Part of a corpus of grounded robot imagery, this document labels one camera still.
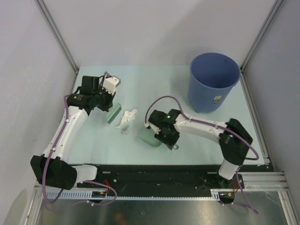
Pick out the green dustpan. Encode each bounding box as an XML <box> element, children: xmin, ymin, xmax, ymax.
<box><xmin>137</xmin><ymin>128</ymin><xmax>180</xmax><ymax>150</ymax></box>

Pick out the green hand brush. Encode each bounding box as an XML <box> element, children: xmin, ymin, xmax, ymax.
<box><xmin>106</xmin><ymin>103</ymin><xmax>122</xmax><ymax>124</ymax></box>

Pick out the white paper scrap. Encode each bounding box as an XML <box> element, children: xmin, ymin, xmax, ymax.
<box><xmin>116</xmin><ymin>109</ymin><xmax>137</xmax><ymax>128</ymax></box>

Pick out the small grey paper scrap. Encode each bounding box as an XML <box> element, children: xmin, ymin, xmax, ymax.
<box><xmin>121</xmin><ymin>126</ymin><xmax>129</xmax><ymax>134</ymax></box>

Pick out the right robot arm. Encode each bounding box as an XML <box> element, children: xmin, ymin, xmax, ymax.
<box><xmin>144</xmin><ymin>109</ymin><xmax>253</xmax><ymax>188</ymax></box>

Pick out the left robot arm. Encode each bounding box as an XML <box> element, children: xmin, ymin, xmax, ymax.
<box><xmin>30</xmin><ymin>72</ymin><xmax>121</xmax><ymax>190</ymax></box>

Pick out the blue plastic bucket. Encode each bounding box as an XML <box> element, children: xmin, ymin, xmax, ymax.
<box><xmin>187</xmin><ymin>52</ymin><xmax>241</xmax><ymax>113</ymax></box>

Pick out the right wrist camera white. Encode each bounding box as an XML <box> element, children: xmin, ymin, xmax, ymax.
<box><xmin>144</xmin><ymin>122</ymin><xmax>161</xmax><ymax>134</ymax></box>

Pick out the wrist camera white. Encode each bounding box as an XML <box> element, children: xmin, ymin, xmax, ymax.
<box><xmin>144</xmin><ymin>122</ymin><xmax>161</xmax><ymax>134</ymax></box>
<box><xmin>103</xmin><ymin>76</ymin><xmax>121</xmax><ymax>95</ymax></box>

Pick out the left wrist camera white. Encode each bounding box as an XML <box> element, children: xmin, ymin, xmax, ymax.
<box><xmin>103</xmin><ymin>76</ymin><xmax>121</xmax><ymax>95</ymax></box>

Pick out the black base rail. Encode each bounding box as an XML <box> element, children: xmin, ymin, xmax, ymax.
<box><xmin>77</xmin><ymin>165</ymin><xmax>269</xmax><ymax>197</ymax></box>

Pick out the left aluminium frame post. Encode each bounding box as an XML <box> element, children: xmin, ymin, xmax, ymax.
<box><xmin>34</xmin><ymin>0</ymin><xmax>79</xmax><ymax>75</ymax></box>

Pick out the aluminium frame post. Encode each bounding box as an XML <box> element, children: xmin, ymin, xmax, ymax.
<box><xmin>239</xmin><ymin>0</ymin><xmax>285</xmax><ymax>72</ymax></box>
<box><xmin>34</xmin><ymin>0</ymin><xmax>79</xmax><ymax>75</ymax></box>

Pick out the grey cable duct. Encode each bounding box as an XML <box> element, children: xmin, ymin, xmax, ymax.
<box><xmin>60</xmin><ymin>189</ymin><xmax>235</xmax><ymax>201</ymax></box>

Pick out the right aluminium frame post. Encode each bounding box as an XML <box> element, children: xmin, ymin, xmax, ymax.
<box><xmin>239</xmin><ymin>0</ymin><xmax>285</xmax><ymax>72</ymax></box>

